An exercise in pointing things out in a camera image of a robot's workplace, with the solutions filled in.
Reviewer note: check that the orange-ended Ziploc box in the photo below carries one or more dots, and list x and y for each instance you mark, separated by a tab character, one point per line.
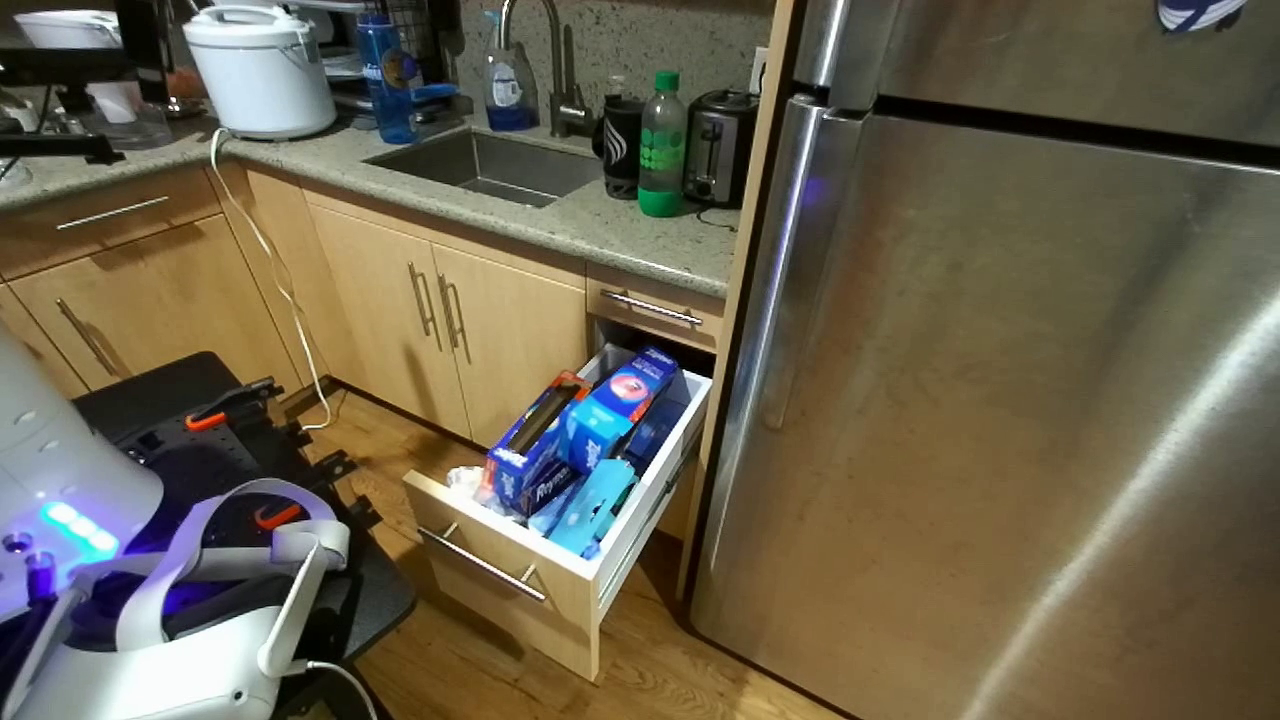
526	452

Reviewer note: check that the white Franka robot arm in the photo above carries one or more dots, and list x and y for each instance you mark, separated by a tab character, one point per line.
52	464

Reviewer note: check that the blue Ziploc bag box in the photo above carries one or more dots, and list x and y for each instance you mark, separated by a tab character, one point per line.
622	402

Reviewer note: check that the small closed wood drawer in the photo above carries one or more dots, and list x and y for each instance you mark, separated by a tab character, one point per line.
652	316

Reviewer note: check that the white open drawer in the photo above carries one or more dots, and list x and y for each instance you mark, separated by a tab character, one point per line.
504	586

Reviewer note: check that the light wood base cabinet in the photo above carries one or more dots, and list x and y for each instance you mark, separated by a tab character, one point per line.
361	292

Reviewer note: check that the teal Lifegogo box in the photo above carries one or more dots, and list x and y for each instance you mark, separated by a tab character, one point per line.
592	505

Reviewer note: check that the green soda bottle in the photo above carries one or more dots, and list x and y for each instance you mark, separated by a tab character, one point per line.
661	160

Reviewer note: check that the white plastic bag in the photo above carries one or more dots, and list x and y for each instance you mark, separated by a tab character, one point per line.
474	487

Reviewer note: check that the black Jetboil cooking cup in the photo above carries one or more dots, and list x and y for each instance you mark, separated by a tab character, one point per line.
619	146

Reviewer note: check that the black toaster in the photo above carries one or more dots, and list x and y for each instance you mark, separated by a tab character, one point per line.
720	146

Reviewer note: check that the steel kitchen sink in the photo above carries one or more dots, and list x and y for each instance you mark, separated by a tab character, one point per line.
484	160

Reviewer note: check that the steel kitchen faucet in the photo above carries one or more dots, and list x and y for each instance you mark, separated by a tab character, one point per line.
569	105

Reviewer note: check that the clear dish soap bottle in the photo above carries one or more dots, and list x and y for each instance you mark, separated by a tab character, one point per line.
508	85

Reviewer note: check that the stainless steel refrigerator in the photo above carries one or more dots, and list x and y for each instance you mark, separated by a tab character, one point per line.
1002	402

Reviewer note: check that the blue plastic bottle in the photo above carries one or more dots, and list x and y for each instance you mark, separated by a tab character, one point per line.
388	82

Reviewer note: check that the black orange bar clamp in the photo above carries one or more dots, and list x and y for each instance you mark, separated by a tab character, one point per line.
223	417

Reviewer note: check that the white rice cooker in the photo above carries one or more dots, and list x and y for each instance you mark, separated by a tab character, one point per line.
261	75

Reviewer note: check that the black perforated robot cart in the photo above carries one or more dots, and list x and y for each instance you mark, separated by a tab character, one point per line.
161	402

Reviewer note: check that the white cup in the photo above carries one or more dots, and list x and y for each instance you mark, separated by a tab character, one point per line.
116	101

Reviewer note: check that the blue white fridge magnet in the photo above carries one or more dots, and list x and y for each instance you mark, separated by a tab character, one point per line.
1203	12

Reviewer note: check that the white bowl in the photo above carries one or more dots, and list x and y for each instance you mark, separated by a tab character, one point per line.
64	27

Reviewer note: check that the white wall outlet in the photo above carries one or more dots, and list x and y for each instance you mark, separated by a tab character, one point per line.
757	68

